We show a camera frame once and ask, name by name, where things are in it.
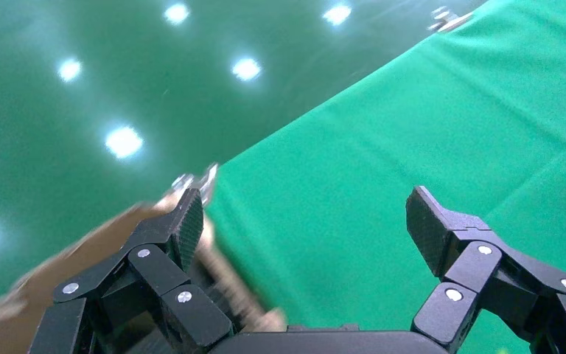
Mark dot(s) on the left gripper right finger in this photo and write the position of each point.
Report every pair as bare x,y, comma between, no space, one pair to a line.
473,273

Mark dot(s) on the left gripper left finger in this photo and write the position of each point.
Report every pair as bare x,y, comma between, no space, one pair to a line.
156,273

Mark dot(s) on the large open brown carton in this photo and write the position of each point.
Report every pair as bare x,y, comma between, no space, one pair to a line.
68,264

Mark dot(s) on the silver metal clip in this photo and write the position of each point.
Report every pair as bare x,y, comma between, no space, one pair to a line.
446,18
207,178

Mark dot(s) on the green table cloth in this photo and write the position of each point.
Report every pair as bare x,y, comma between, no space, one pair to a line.
385,146

